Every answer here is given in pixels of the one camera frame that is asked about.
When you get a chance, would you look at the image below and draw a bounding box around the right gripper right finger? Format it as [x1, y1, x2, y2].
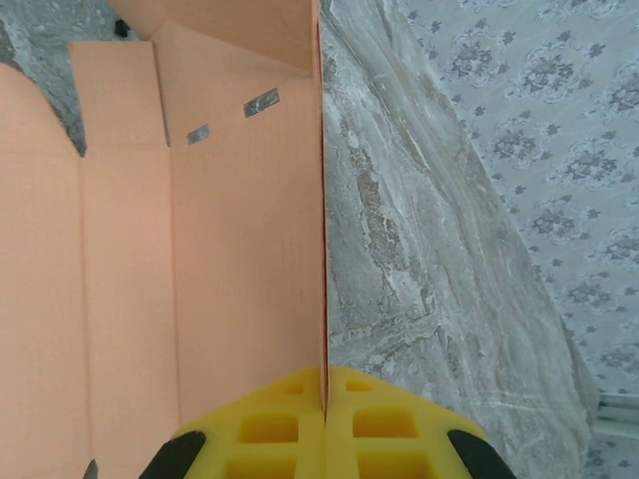
[324, 366, 518, 479]

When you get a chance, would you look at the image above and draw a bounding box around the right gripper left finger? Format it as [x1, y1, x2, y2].
[144, 367, 328, 479]

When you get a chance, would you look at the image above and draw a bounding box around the orange paper box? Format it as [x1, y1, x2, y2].
[0, 0, 333, 479]

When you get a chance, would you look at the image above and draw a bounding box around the aluminium frame side rail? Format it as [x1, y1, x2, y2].
[596, 391, 639, 436]

